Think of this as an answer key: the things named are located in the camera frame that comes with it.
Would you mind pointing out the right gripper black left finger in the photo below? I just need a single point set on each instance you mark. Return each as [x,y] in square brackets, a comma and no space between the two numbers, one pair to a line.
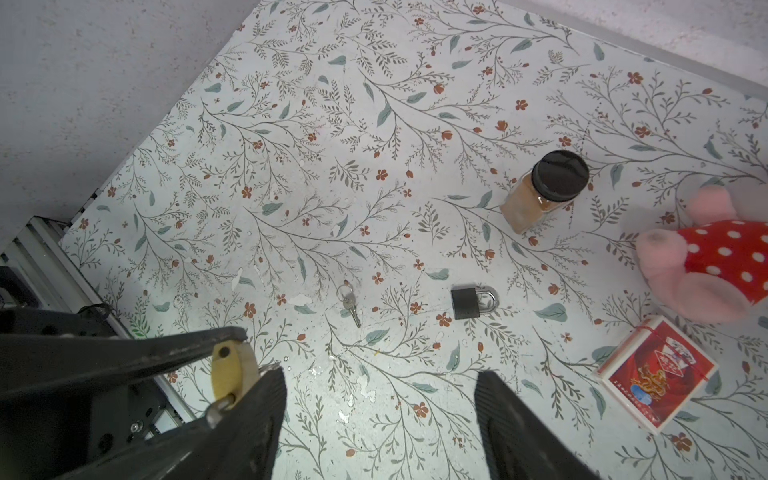
[242,445]

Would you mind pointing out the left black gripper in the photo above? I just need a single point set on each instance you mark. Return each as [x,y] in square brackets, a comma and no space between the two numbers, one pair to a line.
[128,432]

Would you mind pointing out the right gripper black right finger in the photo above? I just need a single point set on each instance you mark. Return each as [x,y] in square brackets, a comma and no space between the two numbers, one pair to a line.
[516,443]

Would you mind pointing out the small silver key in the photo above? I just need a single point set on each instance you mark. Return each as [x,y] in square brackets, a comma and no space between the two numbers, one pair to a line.
[346,294]

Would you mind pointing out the small black padlock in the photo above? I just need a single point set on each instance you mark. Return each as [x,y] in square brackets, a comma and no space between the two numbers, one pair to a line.
[472,302]

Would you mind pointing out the red playing card box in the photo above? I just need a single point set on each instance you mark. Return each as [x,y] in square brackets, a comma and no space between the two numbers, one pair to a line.
[655,371]

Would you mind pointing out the pink plush toy red dress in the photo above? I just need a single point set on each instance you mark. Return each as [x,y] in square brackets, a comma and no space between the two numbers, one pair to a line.
[714,271]

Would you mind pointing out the spice jar with black lid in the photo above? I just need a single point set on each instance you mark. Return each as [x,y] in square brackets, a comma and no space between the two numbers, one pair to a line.
[555,180]

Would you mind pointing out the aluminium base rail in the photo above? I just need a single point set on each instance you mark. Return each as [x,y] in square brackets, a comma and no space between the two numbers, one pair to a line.
[36,257]

